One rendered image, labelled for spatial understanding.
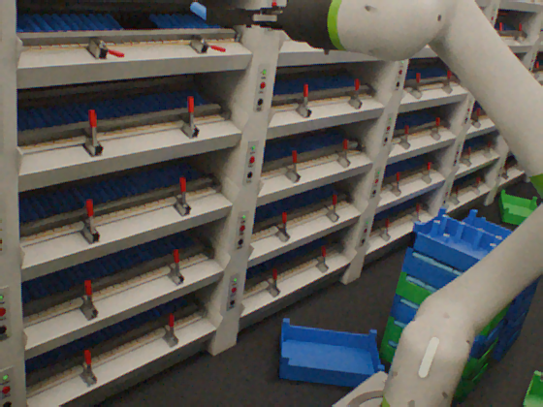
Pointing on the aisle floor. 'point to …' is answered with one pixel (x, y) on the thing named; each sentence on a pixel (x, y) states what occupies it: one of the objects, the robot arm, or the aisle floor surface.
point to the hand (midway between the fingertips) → (225, 15)
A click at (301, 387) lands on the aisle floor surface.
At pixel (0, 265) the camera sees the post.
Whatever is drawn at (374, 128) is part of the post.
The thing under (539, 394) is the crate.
